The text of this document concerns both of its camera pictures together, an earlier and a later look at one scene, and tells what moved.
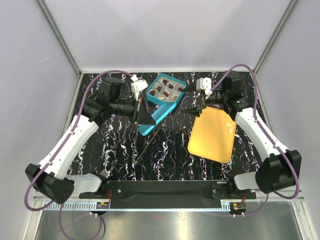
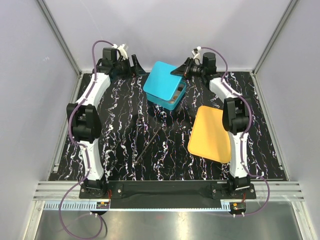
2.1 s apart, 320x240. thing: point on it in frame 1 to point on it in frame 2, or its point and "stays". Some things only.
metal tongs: (136, 160) stays
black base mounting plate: (168, 194) stays
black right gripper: (196, 111) to (185, 68)
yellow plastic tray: (212, 135) stays
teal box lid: (157, 116) to (161, 82)
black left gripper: (142, 116) to (137, 68)
